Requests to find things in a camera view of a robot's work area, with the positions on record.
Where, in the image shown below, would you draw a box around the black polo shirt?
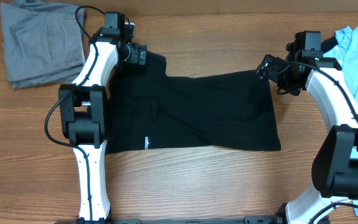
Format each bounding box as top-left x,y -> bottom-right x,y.
107,52 -> 281,153

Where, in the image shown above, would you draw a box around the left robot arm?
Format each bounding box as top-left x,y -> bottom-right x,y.
57,11 -> 147,223

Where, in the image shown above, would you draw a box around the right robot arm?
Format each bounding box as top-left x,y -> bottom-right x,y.
244,30 -> 358,224

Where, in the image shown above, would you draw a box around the folded grey trousers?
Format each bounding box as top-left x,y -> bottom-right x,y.
0,1 -> 85,89

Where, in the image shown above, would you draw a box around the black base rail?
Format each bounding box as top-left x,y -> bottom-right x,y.
67,216 -> 275,224

